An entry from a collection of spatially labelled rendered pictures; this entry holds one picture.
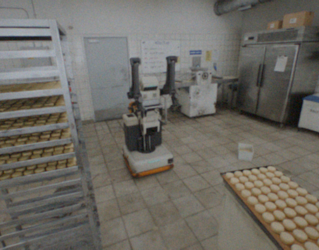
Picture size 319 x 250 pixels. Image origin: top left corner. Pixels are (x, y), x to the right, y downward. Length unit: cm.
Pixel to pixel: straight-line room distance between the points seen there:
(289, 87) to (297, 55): 59
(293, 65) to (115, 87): 390
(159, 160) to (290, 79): 315
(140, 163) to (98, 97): 283
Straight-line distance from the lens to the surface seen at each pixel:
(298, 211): 124
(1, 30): 111
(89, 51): 500
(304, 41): 478
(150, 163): 271
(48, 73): 108
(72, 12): 503
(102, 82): 506
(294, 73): 474
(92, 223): 146
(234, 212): 136
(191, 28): 584
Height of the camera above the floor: 167
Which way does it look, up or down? 21 degrees down
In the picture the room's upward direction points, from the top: 2 degrees counter-clockwise
